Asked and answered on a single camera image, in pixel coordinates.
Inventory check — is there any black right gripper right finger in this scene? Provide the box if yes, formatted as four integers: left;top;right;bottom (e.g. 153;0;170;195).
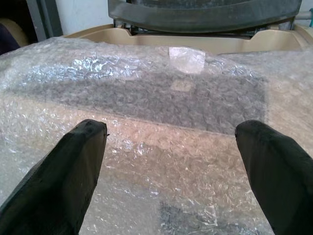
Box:
235;119;313;235

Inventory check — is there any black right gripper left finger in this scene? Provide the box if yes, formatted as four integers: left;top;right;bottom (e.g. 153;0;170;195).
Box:
0;118;108;235

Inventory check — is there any beige top-load washing machine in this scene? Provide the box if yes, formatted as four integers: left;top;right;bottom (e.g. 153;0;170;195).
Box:
62;23;313;55

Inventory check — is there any clear bubble wrap sheet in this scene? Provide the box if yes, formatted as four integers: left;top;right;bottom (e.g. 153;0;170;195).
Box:
0;37;313;235

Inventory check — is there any clear tape piece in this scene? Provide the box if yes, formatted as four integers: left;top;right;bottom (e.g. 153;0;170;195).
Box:
168;46;205;74

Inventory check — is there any dark translucent washer lid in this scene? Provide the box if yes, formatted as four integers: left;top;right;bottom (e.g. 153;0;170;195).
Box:
108;0;302;34

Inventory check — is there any grey door frame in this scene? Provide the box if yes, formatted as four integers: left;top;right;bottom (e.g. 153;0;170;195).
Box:
26;0;64;42

